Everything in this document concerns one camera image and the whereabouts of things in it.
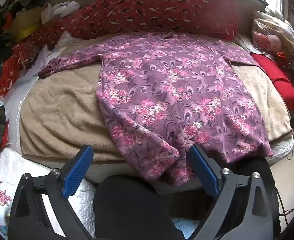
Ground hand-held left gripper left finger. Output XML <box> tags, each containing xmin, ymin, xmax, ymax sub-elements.
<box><xmin>8</xmin><ymin>144</ymin><xmax>95</xmax><ymax>240</ymax></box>

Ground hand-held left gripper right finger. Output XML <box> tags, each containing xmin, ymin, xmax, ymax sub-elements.
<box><xmin>188</xmin><ymin>144</ymin><xmax>281</xmax><ymax>240</ymax></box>

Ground purple floral garment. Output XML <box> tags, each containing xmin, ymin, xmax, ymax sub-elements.
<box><xmin>38</xmin><ymin>31</ymin><xmax>274</xmax><ymax>187</ymax></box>

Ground red cloth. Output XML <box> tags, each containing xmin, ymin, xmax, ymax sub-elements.
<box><xmin>250</xmin><ymin>52</ymin><xmax>294</xmax><ymax>110</ymax></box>

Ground beige fleece blanket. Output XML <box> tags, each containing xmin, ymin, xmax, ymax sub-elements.
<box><xmin>19</xmin><ymin>34</ymin><xmax>294</xmax><ymax>183</ymax></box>

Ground person's black pants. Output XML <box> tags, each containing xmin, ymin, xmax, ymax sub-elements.
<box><xmin>93</xmin><ymin>155</ymin><xmax>280</xmax><ymax>240</ymax></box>

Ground white quilted bedspread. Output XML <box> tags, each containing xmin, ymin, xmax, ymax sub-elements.
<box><xmin>0</xmin><ymin>134</ymin><xmax>294</xmax><ymax>230</ymax></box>

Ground cartoon printed cloth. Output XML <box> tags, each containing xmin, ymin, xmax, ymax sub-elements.
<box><xmin>0</xmin><ymin>175</ymin><xmax>19</xmax><ymax>233</ymax></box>

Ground clear bag with doll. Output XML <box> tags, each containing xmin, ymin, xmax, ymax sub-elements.
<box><xmin>252</xmin><ymin>10</ymin><xmax>294</xmax><ymax>60</ymax></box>

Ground white plastic sheets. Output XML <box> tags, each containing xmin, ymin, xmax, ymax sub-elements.
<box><xmin>4</xmin><ymin>30</ymin><xmax>72</xmax><ymax>140</ymax></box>

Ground yellow cardboard box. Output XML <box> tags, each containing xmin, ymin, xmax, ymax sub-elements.
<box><xmin>10</xmin><ymin>6</ymin><xmax>43</xmax><ymax>43</ymax></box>

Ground white plastic bag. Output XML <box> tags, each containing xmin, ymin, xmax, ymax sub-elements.
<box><xmin>41</xmin><ymin>1</ymin><xmax>81</xmax><ymax>24</ymax></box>

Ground red patterned blanket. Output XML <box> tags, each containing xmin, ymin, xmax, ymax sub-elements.
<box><xmin>0</xmin><ymin>0</ymin><xmax>239</xmax><ymax>103</ymax></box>

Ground black cable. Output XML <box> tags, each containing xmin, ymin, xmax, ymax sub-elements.
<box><xmin>275</xmin><ymin>187</ymin><xmax>294</xmax><ymax>217</ymax></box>

